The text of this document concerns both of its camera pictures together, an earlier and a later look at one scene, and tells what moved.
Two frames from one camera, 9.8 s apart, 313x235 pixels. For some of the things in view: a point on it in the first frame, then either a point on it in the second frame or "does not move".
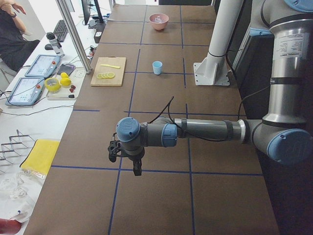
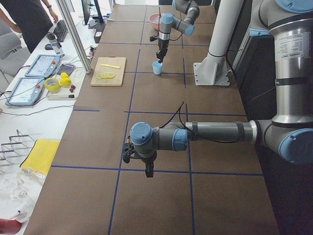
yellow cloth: x=39 y=157 does not move
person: x=14 y=49 to x=29 y=17
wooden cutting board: x=108 y=71 does not move
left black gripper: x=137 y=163 to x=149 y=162
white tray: x=64 y=91 does not move
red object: x=9 y=227 does not move
